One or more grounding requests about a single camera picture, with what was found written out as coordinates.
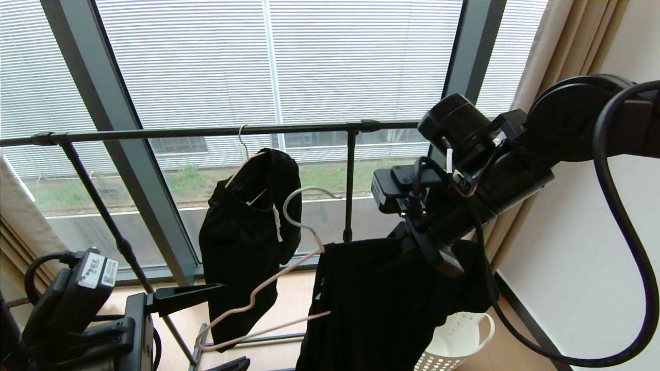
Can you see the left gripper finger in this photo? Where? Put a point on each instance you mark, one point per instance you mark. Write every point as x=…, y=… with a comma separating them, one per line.
x=232, y=365
x=180, y=299

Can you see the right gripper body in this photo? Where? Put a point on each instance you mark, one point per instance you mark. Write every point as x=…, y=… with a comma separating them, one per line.
x=490, y=196

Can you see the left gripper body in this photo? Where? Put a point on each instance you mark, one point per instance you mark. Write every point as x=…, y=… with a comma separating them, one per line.
x=134, y=330

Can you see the black shorts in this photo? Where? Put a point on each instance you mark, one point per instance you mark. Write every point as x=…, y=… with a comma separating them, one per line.
x=237, y=257

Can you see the pink clothes hanger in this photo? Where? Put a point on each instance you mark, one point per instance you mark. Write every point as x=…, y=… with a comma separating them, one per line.
x=245, y=169
x=319, y=243

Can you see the black garment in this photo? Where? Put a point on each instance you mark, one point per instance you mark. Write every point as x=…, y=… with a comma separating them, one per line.
x=371, y=309

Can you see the white laundry basket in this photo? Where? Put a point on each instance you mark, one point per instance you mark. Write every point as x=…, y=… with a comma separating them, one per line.
x=459, y=340

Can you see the black clothes rack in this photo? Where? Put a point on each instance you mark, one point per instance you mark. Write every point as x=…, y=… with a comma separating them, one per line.
x=154, y=132

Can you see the beige curtain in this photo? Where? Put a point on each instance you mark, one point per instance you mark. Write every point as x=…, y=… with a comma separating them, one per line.
x=567, y=41
x=26, y=221

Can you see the window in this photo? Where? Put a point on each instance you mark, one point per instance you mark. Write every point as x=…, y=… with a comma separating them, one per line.
x=361, y=62

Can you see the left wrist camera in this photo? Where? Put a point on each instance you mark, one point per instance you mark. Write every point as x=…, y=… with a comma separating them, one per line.
x=77, y=293

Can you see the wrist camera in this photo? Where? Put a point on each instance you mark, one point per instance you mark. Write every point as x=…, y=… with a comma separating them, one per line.
x=77, y=293
x=392, y=188

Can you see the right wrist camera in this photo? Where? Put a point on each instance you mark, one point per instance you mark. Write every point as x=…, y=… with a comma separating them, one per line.
x=392, y=188

